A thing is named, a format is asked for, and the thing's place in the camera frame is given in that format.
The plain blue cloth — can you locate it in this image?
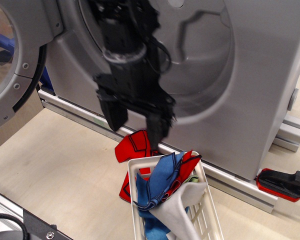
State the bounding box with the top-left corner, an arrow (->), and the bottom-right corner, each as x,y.
135,173 -> 191,240

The aluminium side profile block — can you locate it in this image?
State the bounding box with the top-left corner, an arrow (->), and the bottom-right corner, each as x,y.
272,114 -> 300,152

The blue object behind door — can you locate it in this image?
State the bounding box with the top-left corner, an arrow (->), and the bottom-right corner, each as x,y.
0,34 -> 54,92

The red shirt on table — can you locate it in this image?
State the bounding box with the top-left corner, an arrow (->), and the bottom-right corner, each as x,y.
114,129 -> 160,203

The white grey cloth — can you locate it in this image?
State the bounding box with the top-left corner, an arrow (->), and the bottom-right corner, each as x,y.
149,182 -> 208,240

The red black clamp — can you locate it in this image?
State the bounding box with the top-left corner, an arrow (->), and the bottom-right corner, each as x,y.
256,168 -> 300,203

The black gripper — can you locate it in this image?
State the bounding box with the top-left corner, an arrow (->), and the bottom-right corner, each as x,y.
93,44 -> 175,150

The grey toy washing machine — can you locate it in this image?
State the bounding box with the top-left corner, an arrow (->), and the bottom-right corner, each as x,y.
46,0 -> 300,180

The red cloth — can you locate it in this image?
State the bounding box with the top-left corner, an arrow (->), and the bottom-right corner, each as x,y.
161,150 -> 202,202

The light green cloth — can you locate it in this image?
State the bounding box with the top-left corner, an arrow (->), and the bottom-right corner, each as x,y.
183,175 -> 199,184

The grey round machine door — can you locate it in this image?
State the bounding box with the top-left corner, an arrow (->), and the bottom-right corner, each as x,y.
0,0 -> 63,127

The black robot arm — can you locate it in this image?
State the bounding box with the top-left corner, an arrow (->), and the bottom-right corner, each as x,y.
90,0 -> 176,151

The black braided cable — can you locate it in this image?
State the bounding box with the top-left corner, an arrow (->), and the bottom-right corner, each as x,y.
0,213 -> 31,240

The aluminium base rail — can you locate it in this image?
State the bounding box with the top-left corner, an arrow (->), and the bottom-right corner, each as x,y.
38,89 -> 278,213

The blue cloth with dark trim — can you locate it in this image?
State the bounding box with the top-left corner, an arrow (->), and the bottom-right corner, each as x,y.
135,152 -> 184,212

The aluminium frame with black bracket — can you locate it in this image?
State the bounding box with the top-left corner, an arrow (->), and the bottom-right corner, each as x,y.
0,193 -> 70,240

